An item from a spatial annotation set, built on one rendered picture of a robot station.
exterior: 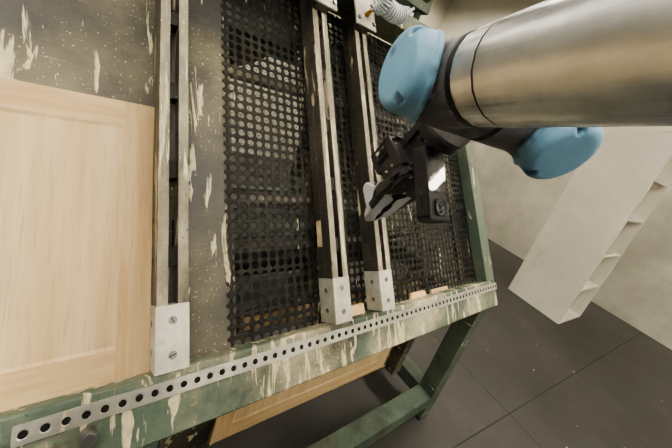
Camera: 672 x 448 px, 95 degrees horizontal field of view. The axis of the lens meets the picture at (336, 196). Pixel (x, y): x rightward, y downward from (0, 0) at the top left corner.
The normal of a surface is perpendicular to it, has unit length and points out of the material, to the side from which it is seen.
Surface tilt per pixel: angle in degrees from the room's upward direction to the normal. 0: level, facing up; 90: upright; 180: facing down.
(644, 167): 90
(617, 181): 90
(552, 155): 117
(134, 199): 55
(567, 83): 132
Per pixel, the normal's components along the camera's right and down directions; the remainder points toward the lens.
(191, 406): 0.63, -0.18
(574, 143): 0.11, 0.76
